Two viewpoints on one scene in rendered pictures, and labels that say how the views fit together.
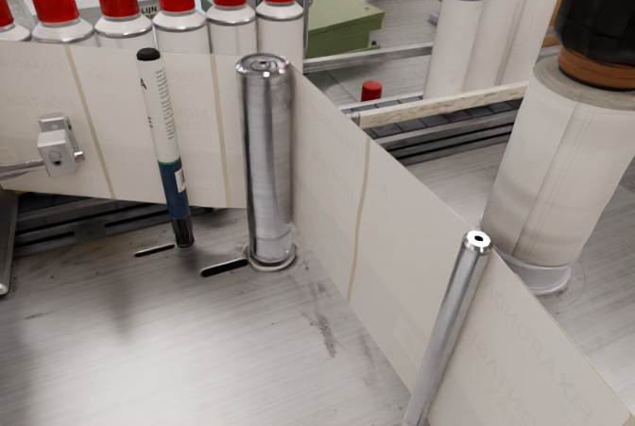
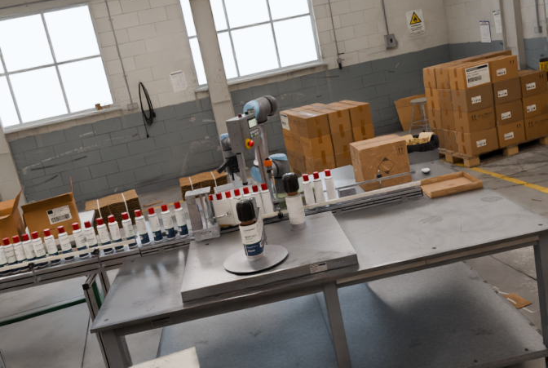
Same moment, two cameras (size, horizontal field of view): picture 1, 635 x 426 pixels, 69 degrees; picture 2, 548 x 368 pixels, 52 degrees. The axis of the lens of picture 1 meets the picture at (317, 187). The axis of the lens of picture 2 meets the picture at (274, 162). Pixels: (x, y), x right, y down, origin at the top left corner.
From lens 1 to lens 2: 274 cm
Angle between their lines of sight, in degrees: 33
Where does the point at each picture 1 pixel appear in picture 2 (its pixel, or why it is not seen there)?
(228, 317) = not seen: hidden behind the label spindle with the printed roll
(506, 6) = (316, 184)
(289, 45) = (266, 197)
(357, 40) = not seen: hidden behind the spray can
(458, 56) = (308, 195)
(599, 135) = (289, 201)
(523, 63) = (330, 195)
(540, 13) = (328, 184)
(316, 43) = not seen: hidden behind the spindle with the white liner
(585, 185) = (292, 209)
